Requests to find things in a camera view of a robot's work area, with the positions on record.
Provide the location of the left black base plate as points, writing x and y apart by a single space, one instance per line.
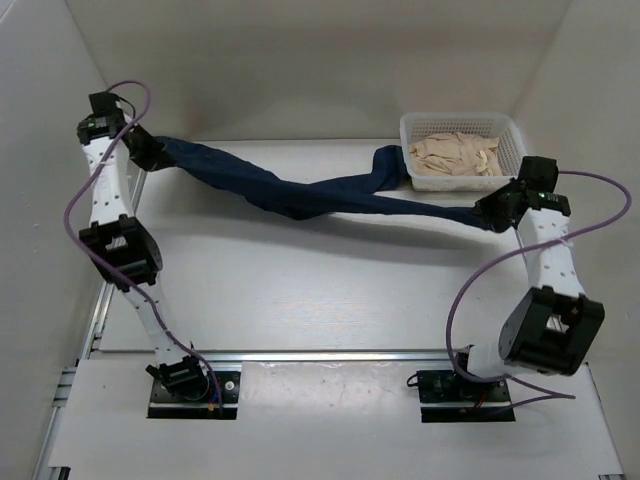
201 405

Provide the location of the dark blue denim trousers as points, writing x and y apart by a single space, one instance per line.
356 194

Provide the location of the white plastic basket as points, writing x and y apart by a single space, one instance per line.
415 127

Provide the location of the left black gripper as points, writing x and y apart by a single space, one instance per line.
156 158

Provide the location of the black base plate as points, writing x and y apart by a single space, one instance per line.
445 397
201 405

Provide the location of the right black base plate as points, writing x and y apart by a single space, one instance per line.
445 397

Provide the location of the aluminium rail frame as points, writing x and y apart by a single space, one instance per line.
328 316

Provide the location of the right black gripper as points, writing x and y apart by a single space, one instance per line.
485 208

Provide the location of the beige crumpled garment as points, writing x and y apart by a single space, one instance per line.
454 155

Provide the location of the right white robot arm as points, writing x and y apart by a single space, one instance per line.
553 326

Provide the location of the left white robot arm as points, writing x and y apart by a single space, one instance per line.
125 253

